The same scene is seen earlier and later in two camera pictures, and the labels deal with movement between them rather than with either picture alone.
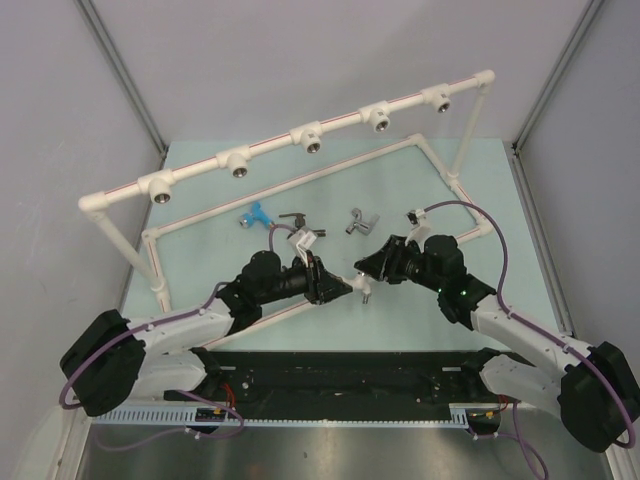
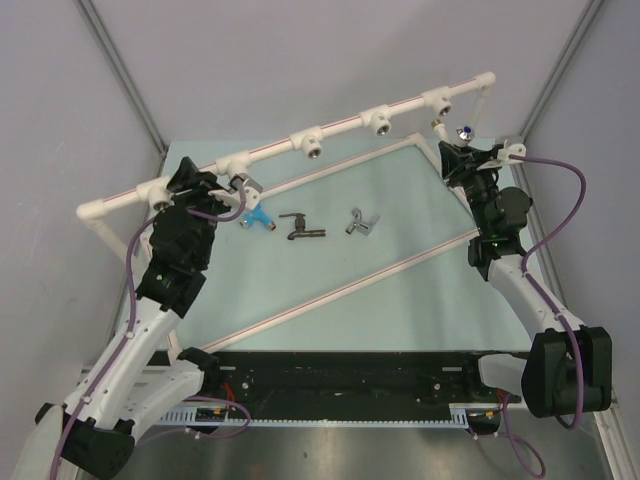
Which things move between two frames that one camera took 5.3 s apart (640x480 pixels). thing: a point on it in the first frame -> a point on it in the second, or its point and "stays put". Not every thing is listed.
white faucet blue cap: [362, 284] -> [464, 136]
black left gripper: [322, 286] -> [189, 184]
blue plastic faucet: [246, 219] stays put
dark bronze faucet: [300, 222] stays put
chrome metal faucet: [364, 228] stays put
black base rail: [340, 380] stays put
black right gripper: [385, 263] -> [470, 160]
